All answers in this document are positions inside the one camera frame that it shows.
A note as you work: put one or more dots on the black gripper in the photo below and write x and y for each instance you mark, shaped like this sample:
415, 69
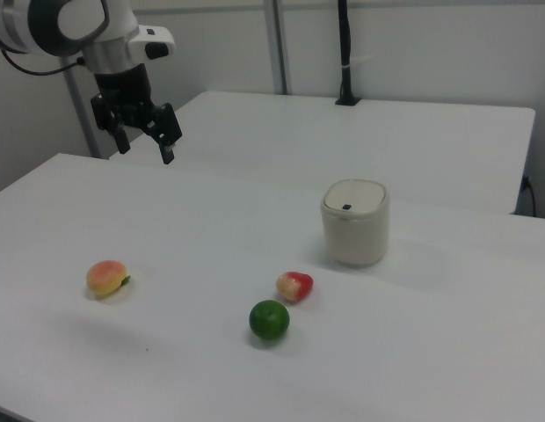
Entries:
123, 90

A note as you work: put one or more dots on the beige garbage bin lid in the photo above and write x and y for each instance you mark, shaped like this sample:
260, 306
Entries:
352, 198

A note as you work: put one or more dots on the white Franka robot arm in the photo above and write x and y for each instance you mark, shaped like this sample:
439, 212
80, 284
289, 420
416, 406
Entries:
79, 22

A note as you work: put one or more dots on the beige garbage bin body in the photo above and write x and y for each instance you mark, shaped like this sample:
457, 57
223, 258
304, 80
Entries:
356, 239

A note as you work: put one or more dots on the peach toy fruit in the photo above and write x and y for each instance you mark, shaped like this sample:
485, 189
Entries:
104, 278

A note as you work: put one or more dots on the red toy fruit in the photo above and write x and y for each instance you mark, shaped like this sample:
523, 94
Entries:
294, 285

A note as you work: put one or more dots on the black pole with base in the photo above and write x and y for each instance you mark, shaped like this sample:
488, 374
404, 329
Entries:
345, 53

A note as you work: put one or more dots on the green toy fruit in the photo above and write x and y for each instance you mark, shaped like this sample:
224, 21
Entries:
269, 319

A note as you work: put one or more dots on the grey metal frame post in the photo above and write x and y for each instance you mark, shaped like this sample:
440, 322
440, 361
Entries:
81, 114

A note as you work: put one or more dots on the grey metal wall post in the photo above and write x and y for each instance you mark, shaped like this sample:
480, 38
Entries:
278, 44

